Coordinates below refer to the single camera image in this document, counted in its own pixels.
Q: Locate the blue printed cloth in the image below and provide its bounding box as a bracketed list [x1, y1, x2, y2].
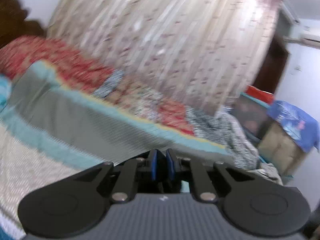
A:
[266, 100, 320, 153]

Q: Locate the brown wooden headboard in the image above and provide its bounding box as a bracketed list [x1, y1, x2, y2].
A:
[0, 0, 48, 50]

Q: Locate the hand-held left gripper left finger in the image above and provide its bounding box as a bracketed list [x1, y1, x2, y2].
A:
[74, 149, 158, 203]

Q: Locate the dark glass cabinet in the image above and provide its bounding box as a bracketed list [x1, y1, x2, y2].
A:
[225, 92, 272, 141]

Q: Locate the teal checked cloth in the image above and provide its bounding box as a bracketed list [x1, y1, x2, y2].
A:
[0, 74, 12, 112]

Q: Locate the cardboard box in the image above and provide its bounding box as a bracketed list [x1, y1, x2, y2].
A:
[257, 122, 308, 176]

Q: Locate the beige patterned curtain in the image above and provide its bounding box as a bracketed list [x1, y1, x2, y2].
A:
[46, 0, 283, 117]

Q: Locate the white air conditioner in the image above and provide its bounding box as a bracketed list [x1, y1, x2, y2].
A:
[282, 25, 320, 47]

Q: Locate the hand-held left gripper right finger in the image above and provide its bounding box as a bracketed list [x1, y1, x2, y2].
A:
[166, 149, 255, 203]

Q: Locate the grey white patterned cloth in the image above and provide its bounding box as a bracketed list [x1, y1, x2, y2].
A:
[186, 104, 283, 186]

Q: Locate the grey teal chevron bedspread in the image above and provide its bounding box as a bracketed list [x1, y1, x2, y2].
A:
[0, 61, 233, 235]

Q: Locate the red floral blanket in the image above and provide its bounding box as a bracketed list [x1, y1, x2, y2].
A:
[0, 35, 196, 137]

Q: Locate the red box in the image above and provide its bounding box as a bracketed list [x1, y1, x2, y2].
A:
[244, 85, 275, 105]

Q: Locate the dark wooden door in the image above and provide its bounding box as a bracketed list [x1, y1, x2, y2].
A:
[251, 34, 290, 96]

